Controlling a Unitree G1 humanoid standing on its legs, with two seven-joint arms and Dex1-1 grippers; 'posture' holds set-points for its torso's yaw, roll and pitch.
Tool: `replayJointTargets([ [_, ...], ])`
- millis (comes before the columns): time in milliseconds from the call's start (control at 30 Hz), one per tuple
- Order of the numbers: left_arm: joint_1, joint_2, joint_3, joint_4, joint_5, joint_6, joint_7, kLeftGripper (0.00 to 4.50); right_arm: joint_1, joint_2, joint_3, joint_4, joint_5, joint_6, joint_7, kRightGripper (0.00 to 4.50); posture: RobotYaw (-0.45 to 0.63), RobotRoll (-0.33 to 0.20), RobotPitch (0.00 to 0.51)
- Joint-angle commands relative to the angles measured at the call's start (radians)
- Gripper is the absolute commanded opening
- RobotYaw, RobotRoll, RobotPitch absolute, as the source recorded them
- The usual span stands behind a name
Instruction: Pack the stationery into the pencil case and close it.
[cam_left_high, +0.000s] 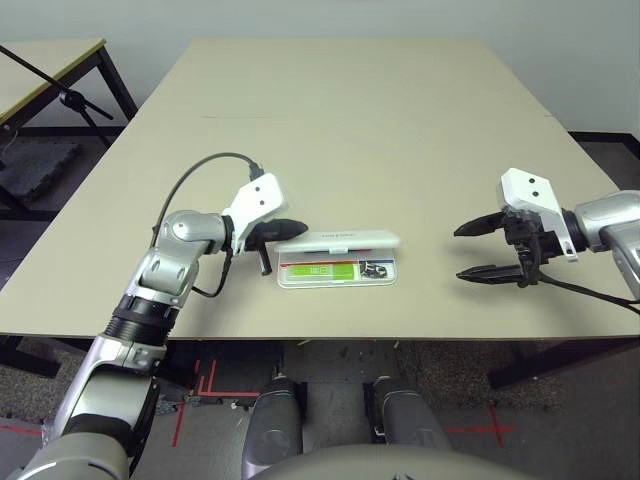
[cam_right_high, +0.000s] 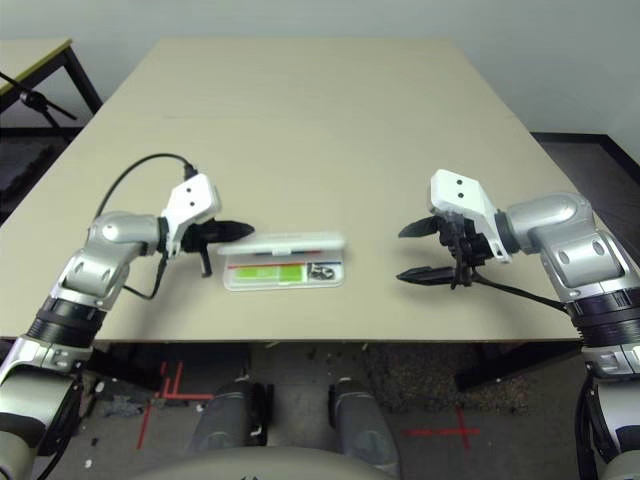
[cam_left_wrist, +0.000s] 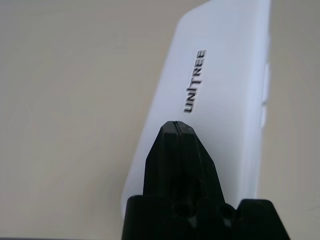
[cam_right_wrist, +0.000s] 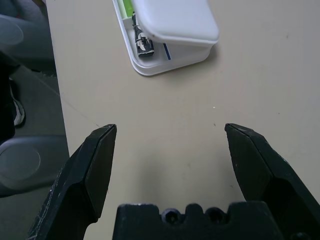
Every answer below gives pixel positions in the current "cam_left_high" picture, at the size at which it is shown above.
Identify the black table foot beam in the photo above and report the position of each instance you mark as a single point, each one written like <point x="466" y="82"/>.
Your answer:
<point x="550" y="362"/>
<point x="25" y="357"/>

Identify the white plastic pencil case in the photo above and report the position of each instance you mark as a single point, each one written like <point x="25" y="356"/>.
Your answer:
<point x="350" y="237"/>

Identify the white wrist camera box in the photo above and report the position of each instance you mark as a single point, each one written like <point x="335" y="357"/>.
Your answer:
<point x="527" y="192"/>
<point x="260" y="197"/>

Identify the beige table with black frame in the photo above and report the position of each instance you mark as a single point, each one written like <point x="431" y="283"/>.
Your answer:
<point x="35" y="60"/>

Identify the grey robot left leg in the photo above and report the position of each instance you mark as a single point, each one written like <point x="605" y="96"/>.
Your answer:
<point x="275" y="425"/>

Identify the grey robot torso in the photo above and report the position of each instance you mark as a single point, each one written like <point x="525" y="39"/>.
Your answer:
<point x="425" y="465"/>

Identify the black tripod stand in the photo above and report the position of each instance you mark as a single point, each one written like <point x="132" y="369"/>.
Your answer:
<point x="72" y="98"/>

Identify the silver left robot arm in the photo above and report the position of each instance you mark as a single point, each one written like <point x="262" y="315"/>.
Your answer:
<point x="170" y="265"/>

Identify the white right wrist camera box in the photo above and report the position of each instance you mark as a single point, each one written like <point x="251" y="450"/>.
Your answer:
<point x="527" y="192"/>

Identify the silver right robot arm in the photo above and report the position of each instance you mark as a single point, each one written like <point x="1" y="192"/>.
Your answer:
<point x="610" y="220"/>

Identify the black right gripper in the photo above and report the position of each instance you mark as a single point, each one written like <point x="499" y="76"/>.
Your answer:
<point x="532" y="240"/>

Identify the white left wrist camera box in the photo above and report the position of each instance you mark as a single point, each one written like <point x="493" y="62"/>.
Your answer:
<point x="260" y="197"/>

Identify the black foam floor mat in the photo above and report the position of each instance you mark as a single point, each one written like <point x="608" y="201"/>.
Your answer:
<point x="35" y="165"/>

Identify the small black silver binder clip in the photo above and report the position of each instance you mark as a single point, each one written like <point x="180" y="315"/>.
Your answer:
<point x="374" y="270"/>

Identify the grey robot leg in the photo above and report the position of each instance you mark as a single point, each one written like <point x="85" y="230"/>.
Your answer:
<point x="275" y="425"/>
<point x="407" y="410"/>

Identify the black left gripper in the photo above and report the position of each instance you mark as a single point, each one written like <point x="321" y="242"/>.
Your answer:
<point x="257" y="240"/>

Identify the grey robot right leg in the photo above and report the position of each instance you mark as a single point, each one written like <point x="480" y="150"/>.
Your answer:
<point x="407" y="410"/>

